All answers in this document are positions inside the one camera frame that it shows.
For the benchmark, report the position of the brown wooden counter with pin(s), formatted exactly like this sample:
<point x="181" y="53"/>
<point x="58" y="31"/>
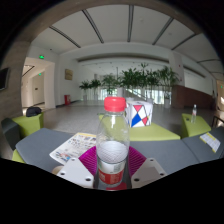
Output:
<point x="193" y="96"/>

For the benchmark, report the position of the yellow and white leaflet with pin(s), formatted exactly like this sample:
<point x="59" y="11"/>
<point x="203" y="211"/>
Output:
<point x="210" y="141"/>

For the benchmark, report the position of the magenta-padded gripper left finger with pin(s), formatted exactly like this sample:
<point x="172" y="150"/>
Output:
<point x="76" y="172"/>

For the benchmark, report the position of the large lime green table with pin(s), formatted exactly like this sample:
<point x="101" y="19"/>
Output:
<point x="153" y="133"/>

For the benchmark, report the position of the small lime green table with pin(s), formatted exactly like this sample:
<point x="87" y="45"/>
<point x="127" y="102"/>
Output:
<point x="195" y="128"/>

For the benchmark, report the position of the dark grey chair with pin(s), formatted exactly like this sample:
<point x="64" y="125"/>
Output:
<point x="10" y="133"/>

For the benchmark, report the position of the row of potted green plants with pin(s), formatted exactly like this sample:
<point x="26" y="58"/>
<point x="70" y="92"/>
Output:
<point x="136" y="78"/>

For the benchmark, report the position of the clear red-capped water bottle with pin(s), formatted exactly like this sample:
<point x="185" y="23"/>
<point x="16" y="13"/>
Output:
<point x="112" y="156"/>

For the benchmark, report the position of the framed wall picture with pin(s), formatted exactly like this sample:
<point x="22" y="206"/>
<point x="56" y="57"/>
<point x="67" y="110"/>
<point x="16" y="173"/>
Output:
<point x="68" y="74"/>

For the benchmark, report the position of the black bag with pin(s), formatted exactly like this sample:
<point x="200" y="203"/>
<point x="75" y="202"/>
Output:
<point x="33" y="111"/>

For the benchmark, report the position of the small clear water bottle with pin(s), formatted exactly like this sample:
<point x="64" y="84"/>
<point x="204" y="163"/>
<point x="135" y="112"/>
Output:
<point x="194" y="115"/>

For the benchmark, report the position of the colourful printed magazine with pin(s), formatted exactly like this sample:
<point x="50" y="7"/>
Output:
<point x="73" y="146"/>

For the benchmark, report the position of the lime green seat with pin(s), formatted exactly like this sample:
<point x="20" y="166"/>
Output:
<point x="30" y="125"/>

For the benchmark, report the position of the white cube with coloured triangles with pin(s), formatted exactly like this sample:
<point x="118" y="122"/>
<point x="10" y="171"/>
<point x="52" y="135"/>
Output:
<point x="140" y="113"/>

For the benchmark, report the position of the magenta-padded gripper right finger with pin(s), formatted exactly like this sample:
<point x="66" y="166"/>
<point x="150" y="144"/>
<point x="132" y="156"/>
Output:
<point x="148" y="172"/>

